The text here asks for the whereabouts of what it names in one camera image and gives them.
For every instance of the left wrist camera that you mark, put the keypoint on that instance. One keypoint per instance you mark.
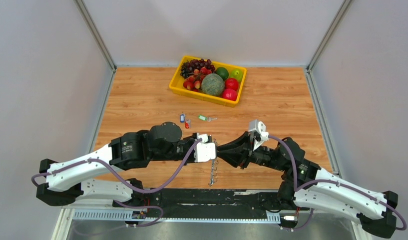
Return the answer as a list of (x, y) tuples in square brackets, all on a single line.
[(205, 150)]

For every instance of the green netted melon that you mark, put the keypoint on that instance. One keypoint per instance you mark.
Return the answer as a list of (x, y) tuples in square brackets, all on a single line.
[(212, 85)]

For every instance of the red apple rear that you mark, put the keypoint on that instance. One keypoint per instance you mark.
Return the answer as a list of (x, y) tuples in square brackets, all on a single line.
[(231, 83)]

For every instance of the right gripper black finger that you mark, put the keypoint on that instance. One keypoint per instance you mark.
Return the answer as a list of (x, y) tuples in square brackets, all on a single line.
[(236, 160), (242, 144)]

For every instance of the red cherry cluster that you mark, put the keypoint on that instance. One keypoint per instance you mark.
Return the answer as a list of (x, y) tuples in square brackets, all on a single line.
[(193, 81)]

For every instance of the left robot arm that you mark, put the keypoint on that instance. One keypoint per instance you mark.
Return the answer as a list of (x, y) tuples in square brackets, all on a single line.
[(96, 175)]

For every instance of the red apple front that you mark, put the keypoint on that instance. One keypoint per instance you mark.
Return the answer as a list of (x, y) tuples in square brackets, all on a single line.
[(229, 94)]

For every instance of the dark green lime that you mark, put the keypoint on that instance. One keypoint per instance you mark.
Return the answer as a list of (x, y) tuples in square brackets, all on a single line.
[(222, 72)]

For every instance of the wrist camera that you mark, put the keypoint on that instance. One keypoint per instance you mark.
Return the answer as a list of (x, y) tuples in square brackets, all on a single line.
[(205, 150), (258, 134)]

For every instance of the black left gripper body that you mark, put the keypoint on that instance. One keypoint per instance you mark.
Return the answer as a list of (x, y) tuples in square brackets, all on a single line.
[(185, 145)]

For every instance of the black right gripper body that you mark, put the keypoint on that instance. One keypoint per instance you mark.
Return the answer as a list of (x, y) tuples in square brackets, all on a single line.
[(262, 155)]

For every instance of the dark purple grape bunch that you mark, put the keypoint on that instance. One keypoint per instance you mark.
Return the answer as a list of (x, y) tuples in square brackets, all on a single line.
[(194, 66)]

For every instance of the key with green tag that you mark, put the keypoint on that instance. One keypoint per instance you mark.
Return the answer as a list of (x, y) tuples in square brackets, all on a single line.
[(207, 119)]

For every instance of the red apple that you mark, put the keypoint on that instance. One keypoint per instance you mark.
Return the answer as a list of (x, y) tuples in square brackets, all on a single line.
[(231, 83), (229, 94)]

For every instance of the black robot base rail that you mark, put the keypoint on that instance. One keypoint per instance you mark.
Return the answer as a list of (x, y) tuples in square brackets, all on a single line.
[(202, 203)]

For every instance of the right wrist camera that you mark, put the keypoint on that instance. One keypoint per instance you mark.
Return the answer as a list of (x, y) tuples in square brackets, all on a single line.
[(258, 134)]

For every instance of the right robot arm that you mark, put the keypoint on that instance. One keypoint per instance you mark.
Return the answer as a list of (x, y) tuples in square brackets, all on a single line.
[(307, 185)]

